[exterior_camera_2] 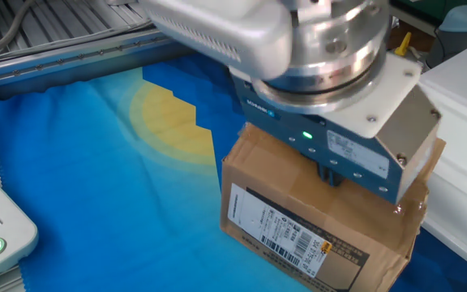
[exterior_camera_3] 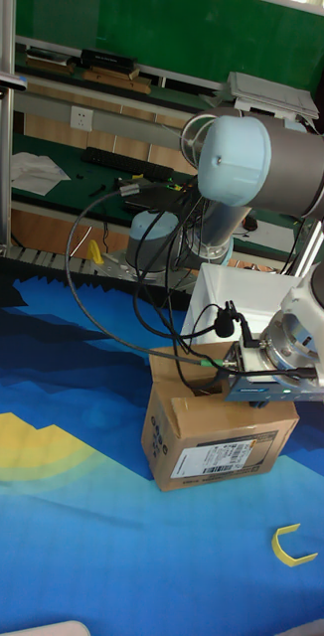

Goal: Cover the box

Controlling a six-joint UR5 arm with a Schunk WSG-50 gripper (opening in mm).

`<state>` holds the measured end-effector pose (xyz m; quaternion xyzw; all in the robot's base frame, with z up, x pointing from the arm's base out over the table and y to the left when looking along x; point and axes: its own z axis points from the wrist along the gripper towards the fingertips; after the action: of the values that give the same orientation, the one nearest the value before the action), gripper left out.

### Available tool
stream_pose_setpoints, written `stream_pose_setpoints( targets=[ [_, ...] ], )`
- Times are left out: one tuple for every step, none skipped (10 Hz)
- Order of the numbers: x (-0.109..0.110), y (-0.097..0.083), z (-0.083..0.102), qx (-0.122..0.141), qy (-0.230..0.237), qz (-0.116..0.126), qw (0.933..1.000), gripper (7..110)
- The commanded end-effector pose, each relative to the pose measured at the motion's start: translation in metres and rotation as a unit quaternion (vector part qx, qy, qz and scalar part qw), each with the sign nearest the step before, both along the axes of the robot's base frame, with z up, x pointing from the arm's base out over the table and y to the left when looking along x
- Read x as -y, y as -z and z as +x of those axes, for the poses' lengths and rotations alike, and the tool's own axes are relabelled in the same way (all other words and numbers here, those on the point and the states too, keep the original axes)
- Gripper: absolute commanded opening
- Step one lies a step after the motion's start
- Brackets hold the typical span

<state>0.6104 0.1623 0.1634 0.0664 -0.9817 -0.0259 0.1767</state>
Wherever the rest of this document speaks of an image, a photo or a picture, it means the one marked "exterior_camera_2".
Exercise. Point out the yellow plastic item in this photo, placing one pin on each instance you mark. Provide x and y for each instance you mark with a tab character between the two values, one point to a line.
404	44

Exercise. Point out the aluminium table edge rail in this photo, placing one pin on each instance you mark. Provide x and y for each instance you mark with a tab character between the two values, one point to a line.
75	65

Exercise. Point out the silver grey gripper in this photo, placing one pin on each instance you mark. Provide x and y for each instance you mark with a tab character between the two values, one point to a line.
351	158

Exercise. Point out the white teach pendant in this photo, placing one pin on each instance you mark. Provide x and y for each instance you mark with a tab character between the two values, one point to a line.
6	239

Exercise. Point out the white plastic drawer cabinet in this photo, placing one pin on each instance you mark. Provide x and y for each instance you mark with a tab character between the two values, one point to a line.
460	162

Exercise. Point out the brown cardboard box with flaps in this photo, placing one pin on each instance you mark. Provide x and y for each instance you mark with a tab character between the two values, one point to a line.
318	211

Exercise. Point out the blue mountain print cloth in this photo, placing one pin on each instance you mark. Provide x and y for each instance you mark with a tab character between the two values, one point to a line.
75	162

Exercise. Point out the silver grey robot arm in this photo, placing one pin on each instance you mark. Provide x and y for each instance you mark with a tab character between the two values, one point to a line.
278	40

